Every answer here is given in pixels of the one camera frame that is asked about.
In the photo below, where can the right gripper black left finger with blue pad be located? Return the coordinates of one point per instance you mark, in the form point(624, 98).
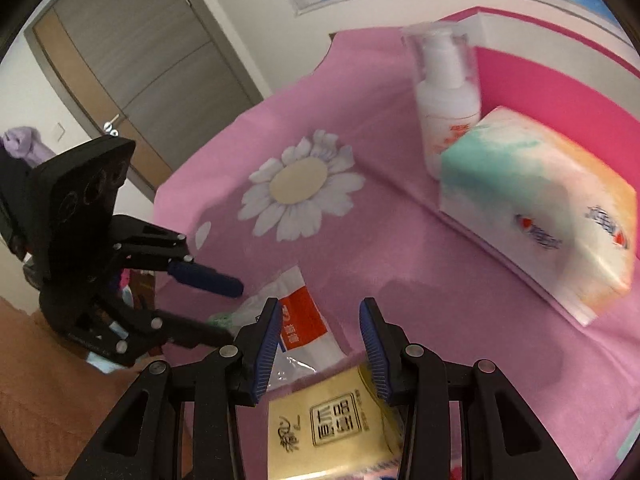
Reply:
point(142, 436)

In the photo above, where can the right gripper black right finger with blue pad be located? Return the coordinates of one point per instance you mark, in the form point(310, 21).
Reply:
point(501, 436)

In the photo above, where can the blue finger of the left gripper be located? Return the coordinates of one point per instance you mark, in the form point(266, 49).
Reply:
point(202, 277)

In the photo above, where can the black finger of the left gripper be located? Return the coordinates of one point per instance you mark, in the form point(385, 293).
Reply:
point(187, 333)

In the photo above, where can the white red wipes packet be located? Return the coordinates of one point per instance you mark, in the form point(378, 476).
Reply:
point(307, 344)

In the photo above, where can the yellow tissue pack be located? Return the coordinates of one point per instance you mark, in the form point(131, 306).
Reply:
point(336, 429)

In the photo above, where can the purple cloth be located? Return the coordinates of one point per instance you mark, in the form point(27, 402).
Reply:
point(25, 143)

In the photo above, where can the pink floral tablecloth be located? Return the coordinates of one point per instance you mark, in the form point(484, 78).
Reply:
point(375, 231)

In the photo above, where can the grey brown door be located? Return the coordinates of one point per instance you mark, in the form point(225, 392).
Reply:
point(160, 72)

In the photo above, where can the pastel tissue pack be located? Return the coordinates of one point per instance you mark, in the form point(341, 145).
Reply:
point(562, 216)

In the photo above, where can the white pump lotion bottle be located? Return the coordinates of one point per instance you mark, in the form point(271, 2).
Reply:
point(446, 86)

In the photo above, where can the pink storage box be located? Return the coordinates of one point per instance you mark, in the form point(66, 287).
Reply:
point(532, 67)

